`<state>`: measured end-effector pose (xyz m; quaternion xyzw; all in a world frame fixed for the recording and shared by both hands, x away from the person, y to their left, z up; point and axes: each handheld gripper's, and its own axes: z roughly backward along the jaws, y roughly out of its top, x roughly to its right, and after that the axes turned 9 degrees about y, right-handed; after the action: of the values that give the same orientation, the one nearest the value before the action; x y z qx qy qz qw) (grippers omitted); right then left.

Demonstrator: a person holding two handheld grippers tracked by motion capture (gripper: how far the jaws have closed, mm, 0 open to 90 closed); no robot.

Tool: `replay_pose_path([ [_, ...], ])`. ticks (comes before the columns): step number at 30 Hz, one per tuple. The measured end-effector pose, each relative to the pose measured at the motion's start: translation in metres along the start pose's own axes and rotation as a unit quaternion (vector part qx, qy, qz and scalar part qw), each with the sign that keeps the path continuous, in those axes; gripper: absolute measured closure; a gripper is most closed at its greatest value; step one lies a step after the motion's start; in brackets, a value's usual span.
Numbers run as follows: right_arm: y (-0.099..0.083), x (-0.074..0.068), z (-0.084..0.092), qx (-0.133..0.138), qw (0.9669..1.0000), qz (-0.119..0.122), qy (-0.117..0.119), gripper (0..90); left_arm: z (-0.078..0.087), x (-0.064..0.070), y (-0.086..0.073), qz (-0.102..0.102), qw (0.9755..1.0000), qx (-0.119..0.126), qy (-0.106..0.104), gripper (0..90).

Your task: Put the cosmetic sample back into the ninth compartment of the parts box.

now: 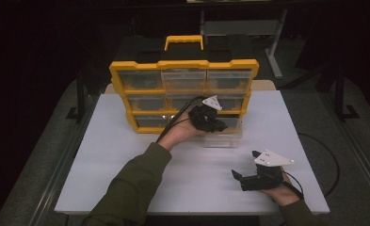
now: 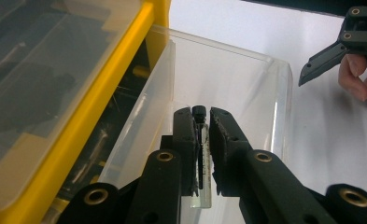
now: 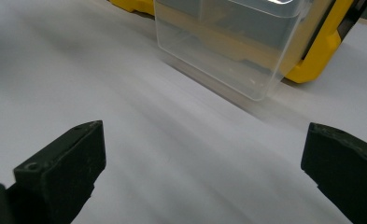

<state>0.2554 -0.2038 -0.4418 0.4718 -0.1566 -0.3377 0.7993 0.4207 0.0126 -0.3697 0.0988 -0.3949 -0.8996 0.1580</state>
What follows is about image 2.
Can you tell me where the yellow organizer cabinet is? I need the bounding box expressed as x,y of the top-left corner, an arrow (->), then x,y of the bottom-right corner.
0,0 -> 173,224

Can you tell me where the small dark screw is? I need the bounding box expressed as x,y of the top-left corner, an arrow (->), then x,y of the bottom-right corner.
190,105 -> 213,209

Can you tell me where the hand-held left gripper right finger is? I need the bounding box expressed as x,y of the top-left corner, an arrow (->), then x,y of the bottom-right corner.
209,106 -> 338,224

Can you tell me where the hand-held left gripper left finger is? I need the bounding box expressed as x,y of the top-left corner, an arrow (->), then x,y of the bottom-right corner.
124,106 -> 202,224

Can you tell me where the clear plastic storage drawer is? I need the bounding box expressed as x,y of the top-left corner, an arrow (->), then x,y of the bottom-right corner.
98,23 -> 295,224

